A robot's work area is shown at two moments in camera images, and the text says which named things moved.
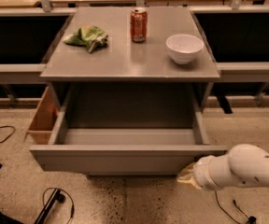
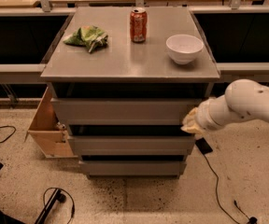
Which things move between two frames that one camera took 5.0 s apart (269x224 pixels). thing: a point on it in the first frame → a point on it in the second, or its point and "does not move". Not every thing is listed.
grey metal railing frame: [230, 71] does not move
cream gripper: [202, 173] → [202, 118]
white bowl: [184, 49] does not move
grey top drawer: [106, 150] → [123, 111]
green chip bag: [89, 36] does not move
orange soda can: [138, 24] does not move
